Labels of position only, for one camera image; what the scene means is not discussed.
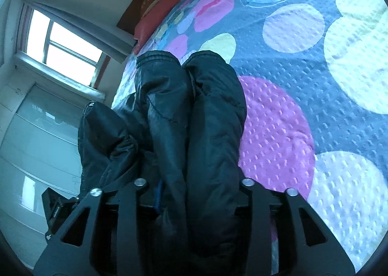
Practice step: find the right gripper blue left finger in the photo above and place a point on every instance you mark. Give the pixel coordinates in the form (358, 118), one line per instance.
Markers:
(100, 236)

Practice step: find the black quilted puffer jacket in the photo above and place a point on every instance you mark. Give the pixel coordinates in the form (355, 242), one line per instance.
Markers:
(180, 130)

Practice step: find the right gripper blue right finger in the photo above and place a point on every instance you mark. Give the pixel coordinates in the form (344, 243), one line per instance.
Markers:
(305, 244)

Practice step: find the colourful circle pattern bedspread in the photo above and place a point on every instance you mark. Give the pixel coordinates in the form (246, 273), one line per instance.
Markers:
(314, 73)

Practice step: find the window with wooden sill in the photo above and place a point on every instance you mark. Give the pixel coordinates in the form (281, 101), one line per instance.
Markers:
(59, 55)

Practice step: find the frosted glass wardrobe door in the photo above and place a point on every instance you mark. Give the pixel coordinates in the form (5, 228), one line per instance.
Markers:
(39, 131)

